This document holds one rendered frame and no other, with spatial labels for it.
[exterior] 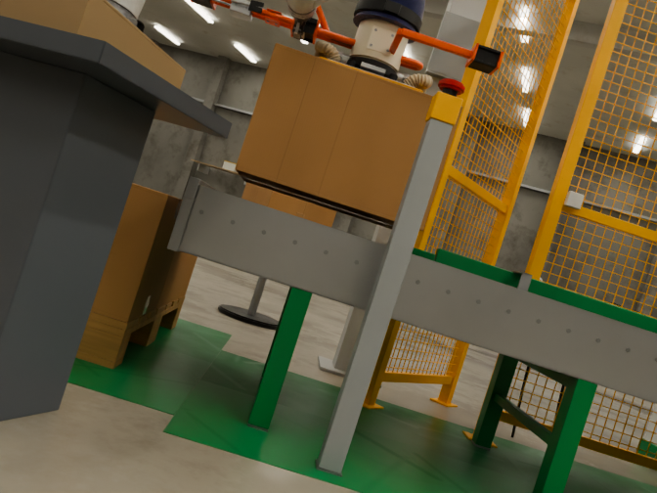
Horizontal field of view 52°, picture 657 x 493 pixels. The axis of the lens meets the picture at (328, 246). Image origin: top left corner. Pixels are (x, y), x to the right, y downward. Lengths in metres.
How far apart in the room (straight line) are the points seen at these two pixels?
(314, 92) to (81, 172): 0.86
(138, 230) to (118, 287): 0.18
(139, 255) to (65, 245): 0.61
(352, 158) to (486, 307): 0.59
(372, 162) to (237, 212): 0.45
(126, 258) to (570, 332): 1.30
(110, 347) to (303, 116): 0.89
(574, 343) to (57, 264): 1.37
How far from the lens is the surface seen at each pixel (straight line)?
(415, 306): 1.89
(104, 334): 2.10
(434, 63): 3.26
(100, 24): 1.36
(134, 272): 2.06
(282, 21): 2.29
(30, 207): 1.41
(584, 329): 2.03
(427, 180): 1.71
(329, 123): 2.04
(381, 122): 2.06
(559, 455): 2.08
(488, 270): 2.04
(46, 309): 1.49
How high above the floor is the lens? 0.53
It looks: level
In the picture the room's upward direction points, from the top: 18 degrees clockwise
